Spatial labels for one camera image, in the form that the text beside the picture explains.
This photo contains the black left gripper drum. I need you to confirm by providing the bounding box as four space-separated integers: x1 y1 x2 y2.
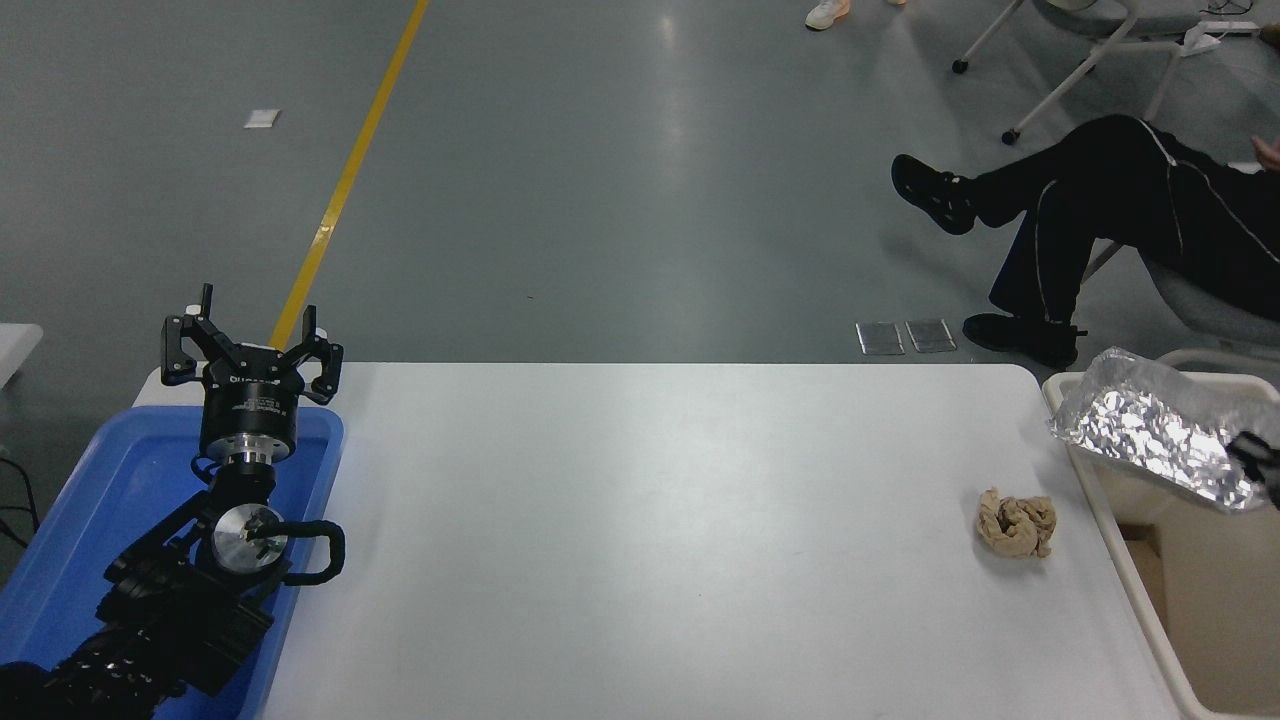
199 345 306 461

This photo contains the foil plate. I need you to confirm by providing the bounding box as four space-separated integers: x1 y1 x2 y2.
1048 347 1280 514

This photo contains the large pale plastic bin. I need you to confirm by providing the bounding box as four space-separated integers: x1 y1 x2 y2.
1042 348 1280 719

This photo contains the blue plastic tray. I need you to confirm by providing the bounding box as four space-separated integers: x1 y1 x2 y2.
0 405 345 720

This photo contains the white table corner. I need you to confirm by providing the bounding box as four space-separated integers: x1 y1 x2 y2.
0 322 44 389

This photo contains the crumpled tan paper ball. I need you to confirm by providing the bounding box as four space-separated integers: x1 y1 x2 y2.
976 487 1058 558

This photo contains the seated person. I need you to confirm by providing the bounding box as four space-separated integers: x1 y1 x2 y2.
891 113 1280 369

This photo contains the white power strip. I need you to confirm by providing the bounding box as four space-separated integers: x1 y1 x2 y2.
1183 18 1261 51

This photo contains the standing person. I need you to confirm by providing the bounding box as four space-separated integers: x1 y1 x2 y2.
805 0 907 31

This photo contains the thin black cable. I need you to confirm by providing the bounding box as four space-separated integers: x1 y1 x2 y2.
0 448 42 551

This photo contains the white wheeled chair frame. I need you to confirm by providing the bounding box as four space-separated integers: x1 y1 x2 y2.
950 0 1201 147

